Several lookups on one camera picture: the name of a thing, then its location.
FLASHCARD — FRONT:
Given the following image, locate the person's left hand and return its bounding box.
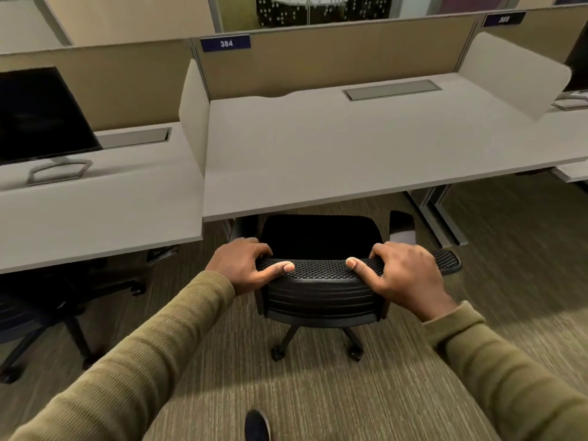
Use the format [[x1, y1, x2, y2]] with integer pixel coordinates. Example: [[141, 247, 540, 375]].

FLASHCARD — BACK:
[[205, 237, 295, 297]]

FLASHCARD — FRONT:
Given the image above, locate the person's right hand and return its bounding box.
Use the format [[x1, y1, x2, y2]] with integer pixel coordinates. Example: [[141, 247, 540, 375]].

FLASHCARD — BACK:
[[345, 242, 459, 323]]

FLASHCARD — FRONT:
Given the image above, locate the black mesh office chair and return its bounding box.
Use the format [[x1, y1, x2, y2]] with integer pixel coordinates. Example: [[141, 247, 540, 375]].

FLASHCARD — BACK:
[[227, 209, 462, 362]]

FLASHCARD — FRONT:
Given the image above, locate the grey metal desk leg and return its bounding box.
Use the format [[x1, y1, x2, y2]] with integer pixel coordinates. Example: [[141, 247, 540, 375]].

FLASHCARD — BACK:
[[404, 184, 469, 247]]

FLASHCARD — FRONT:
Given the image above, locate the person's dark shoe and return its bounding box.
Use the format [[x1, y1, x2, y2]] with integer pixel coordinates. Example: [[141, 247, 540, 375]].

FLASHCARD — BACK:
[[244, 410, 271, 441]]

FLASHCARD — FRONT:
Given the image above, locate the person's left forearm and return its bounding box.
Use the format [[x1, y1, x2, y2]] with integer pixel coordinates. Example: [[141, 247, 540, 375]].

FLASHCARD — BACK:
[[9, 271, 236, 441]]

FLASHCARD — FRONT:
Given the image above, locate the person's right forearm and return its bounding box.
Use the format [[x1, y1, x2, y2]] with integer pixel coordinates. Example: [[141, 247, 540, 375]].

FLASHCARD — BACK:
[[422, 300, 588, 441]]

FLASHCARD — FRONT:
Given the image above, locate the beige desk partition panel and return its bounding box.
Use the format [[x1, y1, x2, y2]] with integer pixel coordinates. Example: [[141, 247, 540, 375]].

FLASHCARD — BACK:
[[480, 5, 588, 65], [0, 40, 196, 132], [190, 16, 481, 100]]

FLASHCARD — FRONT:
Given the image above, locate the grey desk cable flap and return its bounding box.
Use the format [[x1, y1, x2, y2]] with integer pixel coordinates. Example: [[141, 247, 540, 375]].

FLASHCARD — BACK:
[[342, 80, 443, 102], [94, 127, 172, 149]]

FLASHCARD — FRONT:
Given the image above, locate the silver monitor stand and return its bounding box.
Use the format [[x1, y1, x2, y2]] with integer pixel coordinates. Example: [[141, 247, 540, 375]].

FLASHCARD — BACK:
[[26, 156, 93, 186], [551, 91, 588, 111]]

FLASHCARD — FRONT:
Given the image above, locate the white side divider screen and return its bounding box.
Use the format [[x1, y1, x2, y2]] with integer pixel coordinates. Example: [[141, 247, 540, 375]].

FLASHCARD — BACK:
[[459, 32, 572, 120], [178, 59, 211, 179]]

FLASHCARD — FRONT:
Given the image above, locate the black computer monitor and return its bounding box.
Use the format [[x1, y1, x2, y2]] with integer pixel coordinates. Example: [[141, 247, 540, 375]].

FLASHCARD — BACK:
[[563, 34, 588, 93], [0, 66, 104, 166]]

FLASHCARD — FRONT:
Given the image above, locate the blue desk number label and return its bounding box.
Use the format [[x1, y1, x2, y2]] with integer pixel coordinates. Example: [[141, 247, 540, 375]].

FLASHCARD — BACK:
[[200, 35, 252, 53], [482, 12, 527, 27]]

